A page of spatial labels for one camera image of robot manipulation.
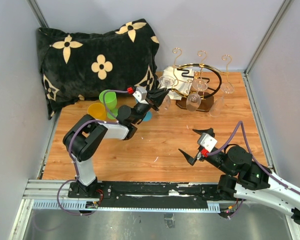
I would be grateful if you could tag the yellow plastic goblet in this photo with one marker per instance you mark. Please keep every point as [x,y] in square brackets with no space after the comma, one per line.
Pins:
[97,110]

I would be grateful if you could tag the short clear wine glass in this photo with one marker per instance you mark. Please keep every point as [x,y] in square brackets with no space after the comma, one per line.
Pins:
[194,99]

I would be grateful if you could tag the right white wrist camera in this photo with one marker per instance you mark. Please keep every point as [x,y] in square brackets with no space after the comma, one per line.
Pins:
[207,142]

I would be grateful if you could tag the gold and black wine glass rack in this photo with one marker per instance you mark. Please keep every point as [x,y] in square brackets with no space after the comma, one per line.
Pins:
[191,91]

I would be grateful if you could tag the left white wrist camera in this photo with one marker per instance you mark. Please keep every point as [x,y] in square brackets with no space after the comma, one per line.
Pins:
[140,95]

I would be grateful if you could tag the brown tinted clear goblet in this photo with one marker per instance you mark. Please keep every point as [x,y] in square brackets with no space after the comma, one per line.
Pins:
[167,82]

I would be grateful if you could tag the black floral plush pillow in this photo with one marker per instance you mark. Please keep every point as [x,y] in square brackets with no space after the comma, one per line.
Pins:
[79,66]

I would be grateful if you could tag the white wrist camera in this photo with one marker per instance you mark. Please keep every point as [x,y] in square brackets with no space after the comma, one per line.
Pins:
[140,95]
[207,142]

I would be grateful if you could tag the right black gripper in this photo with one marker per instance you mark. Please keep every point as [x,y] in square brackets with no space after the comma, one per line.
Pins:
[209,131]

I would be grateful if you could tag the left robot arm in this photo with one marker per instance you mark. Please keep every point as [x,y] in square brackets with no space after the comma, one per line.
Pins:
[84,138]

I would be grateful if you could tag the tall clear champagne flute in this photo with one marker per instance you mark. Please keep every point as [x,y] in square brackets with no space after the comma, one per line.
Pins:
[216,109]

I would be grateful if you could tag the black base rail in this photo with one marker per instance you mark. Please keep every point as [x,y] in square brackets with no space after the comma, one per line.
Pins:
[156,196]

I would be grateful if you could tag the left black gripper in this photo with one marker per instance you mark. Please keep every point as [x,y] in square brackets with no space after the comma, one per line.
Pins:
[155,98]

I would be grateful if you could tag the blue plastic goblet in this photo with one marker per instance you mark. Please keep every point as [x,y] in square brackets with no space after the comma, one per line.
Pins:
[144,109]

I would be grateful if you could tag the folded cream cloth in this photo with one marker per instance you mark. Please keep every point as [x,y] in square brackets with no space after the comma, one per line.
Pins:
[179,81]

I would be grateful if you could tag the green plastic goblet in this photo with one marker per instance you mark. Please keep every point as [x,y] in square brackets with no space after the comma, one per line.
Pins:
[109,100]

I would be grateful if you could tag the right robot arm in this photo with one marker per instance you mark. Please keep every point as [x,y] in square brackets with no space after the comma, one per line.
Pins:
[244,178]

